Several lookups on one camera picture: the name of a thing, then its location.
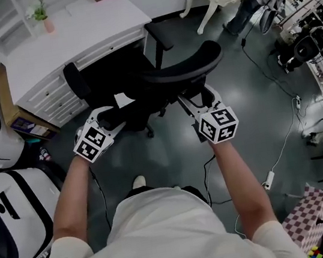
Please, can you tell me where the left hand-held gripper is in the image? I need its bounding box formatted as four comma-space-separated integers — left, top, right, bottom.
67, 102, 133, 166

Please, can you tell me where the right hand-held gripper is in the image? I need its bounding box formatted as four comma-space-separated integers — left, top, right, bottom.
176, 80, 241, 150

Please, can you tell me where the black office chair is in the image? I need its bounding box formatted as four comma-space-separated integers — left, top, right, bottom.
57, 12, 235, 151

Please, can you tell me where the person's left forearm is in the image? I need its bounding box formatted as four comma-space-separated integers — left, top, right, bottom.
41, 154, 103, 252

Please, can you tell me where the person's right forearm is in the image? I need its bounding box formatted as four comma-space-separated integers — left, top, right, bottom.
210, 132, 279, 243

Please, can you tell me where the white desk with drawers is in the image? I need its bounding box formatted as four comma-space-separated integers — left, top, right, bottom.
0, 0, 167, 138

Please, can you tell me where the person's left white shoe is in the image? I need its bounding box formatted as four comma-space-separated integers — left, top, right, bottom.
131, 175, 148, 190

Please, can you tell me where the small bottle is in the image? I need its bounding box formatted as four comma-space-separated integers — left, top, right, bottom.
38, 145, 52, 162

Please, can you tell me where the teal plastic object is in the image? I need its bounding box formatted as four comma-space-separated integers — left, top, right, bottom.
24, 134, 49, 145

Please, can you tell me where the cardboard box purple label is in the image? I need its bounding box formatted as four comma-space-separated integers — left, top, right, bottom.
0, 56, 62, 146

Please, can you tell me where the small white power adapter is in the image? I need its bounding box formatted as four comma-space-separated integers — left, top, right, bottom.
291, 94, 304, 111

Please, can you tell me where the grey rimmed round device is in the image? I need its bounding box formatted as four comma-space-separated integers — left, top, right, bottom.
256, 5, 280, 35

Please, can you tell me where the white power strip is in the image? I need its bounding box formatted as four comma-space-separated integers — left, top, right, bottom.
261, 169, 278, 191

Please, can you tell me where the pink vase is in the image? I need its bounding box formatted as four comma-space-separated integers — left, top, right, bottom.
42, 17, 55, 34

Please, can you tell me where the white flower plant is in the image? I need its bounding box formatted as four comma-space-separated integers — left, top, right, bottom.
22, 0, 50, 25

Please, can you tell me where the person's white shirt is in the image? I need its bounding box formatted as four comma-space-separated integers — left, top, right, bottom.
25, 166, 309, 258

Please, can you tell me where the pink checkered box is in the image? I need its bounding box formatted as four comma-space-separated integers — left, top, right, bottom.
276, 180, 323, 258

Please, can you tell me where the black floor cable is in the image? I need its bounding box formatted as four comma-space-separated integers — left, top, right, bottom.
242, 38, 295, 104

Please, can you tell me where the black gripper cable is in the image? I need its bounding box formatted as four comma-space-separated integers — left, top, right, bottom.
199, 154, 225, 207
87, 164, 113, 232

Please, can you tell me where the white floor cable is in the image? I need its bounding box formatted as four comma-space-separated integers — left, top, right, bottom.
262, 108, 307, 172

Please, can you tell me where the thin white cable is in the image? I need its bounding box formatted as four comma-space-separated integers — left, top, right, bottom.
231, 212, 247, 241

